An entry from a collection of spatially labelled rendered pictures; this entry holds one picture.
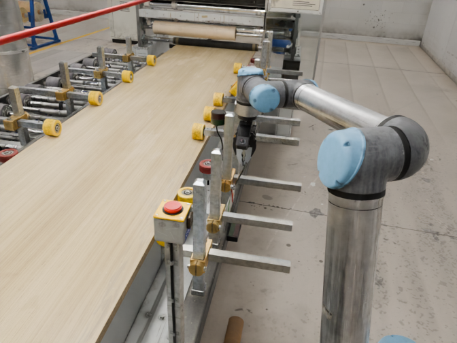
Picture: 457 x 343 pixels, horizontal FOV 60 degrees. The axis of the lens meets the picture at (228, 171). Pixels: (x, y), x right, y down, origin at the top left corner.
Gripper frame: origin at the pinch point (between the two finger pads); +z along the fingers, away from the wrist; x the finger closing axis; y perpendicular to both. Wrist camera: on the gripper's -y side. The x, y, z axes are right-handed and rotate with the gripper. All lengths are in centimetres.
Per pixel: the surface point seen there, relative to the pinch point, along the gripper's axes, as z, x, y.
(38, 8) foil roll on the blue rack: 46, 469, 578
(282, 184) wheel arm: 14.6, -16.4, 12.8
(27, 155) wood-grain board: 11, 96, 2
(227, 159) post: 3.8, 7.6, 8.6
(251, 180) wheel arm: 14.6, -3.0, 12.8
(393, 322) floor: 100, -86, 26
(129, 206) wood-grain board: 10.2, 37.7, -24.4
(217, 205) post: 9.8, 6.6, -16.4
